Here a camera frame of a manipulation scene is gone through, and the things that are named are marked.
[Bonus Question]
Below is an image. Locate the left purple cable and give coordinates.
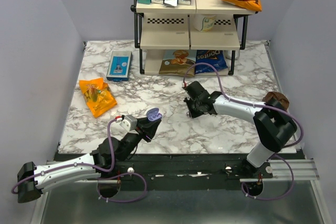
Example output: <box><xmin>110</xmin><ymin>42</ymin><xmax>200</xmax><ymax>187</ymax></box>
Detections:
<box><xmin>11</xmin><ymin>118</ymin><xmax>148</xmax><ymax>203</ymax></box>

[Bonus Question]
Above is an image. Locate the lavender earbud charging case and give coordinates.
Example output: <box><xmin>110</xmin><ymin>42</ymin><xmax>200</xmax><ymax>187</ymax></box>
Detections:
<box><xmin>146</xmin><ymin>108</ymin><xmax>162</xmax><ymax>122</ymax></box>

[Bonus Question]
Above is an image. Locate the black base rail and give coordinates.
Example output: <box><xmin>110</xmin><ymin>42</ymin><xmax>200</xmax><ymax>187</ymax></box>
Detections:
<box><xmin>98</xmin><ymin>154</ymin><xmax>272</xmax><ymax>191</ymax></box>

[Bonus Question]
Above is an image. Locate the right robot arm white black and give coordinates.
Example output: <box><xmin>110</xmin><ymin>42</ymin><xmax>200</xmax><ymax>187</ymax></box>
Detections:
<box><xmin>184</xmin><ymin>81</ymin><xmax>298</xmax><ymax>178</ymax></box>

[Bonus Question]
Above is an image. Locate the beige black shelf rack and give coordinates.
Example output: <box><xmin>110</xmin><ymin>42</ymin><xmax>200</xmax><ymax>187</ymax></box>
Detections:
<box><xmin>130</xmin><ymin>0</ymin><xmax>254</xmax><ymax>75</ymax></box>

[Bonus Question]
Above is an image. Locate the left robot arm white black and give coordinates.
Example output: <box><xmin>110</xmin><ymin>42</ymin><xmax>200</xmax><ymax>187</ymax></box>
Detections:
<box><xmin>11</xmin><ymin>115</ymin><xmax>162</xmax><ymax>203</ymax></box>

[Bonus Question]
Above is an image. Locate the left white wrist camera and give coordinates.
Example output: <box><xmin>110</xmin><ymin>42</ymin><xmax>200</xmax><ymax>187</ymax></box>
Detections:
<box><xmin>117</xmin><ymin>115</ymin><xmax>138</xmax><ymax>132</ymax></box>

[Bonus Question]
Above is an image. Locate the gold brown snack bag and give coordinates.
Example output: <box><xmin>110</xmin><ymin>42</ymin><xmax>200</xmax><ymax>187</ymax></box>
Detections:
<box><xmin>159</xmin><ymin>49</ymin><xmax>197</xmax><ymax>76</ymax></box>

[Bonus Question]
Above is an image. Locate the blue Doritos bag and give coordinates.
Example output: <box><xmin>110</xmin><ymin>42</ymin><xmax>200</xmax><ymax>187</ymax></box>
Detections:
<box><xmin>195</xmin><ymin>50</ymin><xmax>228</xmax><ymax>74</ymax></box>

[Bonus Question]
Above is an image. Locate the blue razor box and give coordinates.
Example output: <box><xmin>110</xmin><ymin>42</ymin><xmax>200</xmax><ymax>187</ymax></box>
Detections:
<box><xmin>106</xmin><ymin>50</ymin><xmax>132</xmax><ymax>82</ymax></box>

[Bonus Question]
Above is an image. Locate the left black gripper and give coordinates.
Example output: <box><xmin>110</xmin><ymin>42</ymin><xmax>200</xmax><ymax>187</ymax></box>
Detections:
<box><xmin>119</xmin><ymin>116</ymin><xmax>161</xmax><ymax>162</ymax></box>

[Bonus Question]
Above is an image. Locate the orange candy bag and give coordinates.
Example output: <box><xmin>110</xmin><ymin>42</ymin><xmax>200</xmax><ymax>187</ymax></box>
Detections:
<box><xmin>79</xmin><ymin>78</ymin><xmax>117</xmax><ymax>118</ymax></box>

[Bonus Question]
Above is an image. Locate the white yogurt cup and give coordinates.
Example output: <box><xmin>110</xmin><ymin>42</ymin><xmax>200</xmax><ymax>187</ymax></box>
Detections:
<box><xmin>193</xmin><ymin>14</ymin><xmax>216</xmax><ymax>32</ymax></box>

